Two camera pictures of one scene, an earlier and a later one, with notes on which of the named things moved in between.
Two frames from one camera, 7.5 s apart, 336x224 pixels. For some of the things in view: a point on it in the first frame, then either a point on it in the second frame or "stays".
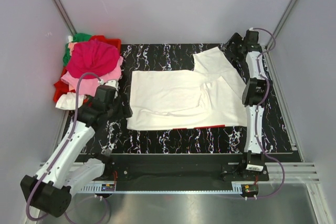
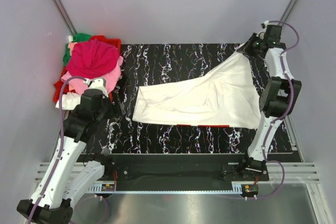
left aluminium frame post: (58, 3) stays
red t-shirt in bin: (61, 88) stays
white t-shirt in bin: (67, 101) stays
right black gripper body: (234, 50) to (251, 47)
